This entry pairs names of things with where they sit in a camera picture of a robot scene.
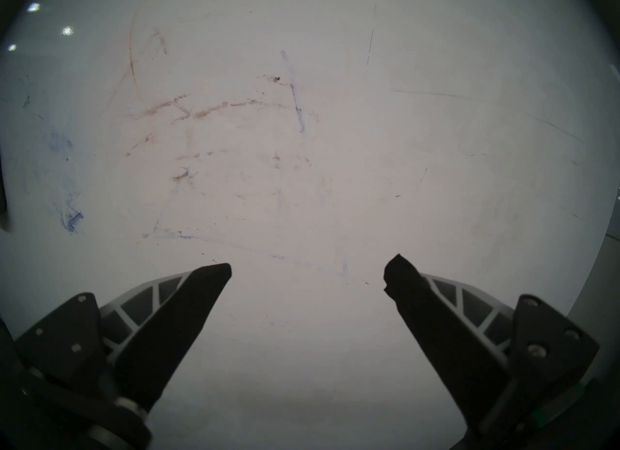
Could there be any dark grey whiteboard eraser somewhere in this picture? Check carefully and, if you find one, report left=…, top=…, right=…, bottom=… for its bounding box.
left=0, top=149, right=10, bottom=233

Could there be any white freestanding whiteboard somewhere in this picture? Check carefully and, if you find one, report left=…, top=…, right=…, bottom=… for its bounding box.
left=0, top=0, right=620, bottom=450

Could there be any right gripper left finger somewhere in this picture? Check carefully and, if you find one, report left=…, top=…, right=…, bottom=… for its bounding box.
left=15, top=262, right=233, bottom=412

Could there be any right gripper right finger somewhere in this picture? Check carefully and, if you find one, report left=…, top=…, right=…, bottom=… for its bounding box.
left=384, top=254, right=601, bottom=431

